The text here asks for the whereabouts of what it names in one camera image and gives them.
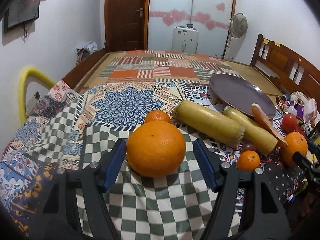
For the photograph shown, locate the large orange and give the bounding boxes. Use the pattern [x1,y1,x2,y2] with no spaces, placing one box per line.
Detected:
[279,132,308,167]
[126,121,186,178]

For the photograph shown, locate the red tomato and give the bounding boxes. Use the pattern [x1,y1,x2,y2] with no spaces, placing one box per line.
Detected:
[281,113,297,134]

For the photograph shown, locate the yellow sugarcane piece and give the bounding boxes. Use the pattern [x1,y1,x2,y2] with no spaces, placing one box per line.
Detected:
[223,106,278,155]
[173,100,245,148]

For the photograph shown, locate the pink pomelo segment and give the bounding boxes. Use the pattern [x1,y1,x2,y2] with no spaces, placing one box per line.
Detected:
[251,103,288,148]

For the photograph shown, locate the small mandarin orange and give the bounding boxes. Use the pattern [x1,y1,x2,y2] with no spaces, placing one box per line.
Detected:
[144,110,171,123]

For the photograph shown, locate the pink pouch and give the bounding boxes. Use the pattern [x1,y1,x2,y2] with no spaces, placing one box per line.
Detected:
[303,98,318,122]

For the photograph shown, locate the small dark red fruit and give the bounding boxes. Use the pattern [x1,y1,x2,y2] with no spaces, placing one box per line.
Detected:
[240,142,257,152]

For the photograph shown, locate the patchwork patterned cloth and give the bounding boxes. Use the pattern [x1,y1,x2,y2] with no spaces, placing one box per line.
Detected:
[0,80,309,240]

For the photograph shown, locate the purple round plate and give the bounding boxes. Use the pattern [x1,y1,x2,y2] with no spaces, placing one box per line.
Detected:
[209,74,276,119]

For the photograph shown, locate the white standing fan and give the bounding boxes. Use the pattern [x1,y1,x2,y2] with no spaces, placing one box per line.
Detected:
[223,13,248,61]

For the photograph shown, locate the yellow foam tube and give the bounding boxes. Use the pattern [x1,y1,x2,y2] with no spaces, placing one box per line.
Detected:
[17,66,56,125]

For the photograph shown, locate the crumpled clothes pile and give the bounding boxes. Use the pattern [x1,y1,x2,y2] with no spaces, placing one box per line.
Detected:
[76,41,98,64]

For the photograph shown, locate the striped patchwork mat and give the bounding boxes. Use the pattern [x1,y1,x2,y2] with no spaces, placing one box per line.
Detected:
[97,50,242,84]

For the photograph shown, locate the white box appliance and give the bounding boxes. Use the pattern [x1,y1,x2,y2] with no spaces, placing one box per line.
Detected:
[171,23,199,54]

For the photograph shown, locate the brown wooden door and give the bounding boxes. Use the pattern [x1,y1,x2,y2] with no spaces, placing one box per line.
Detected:
[104,0,150,52]

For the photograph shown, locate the wooden bed frame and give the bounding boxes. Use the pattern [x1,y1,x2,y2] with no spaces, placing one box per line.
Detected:
[63,34,319,101]

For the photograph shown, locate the small wall monitor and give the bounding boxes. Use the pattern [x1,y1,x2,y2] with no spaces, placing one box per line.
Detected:
[3,0,40,33]

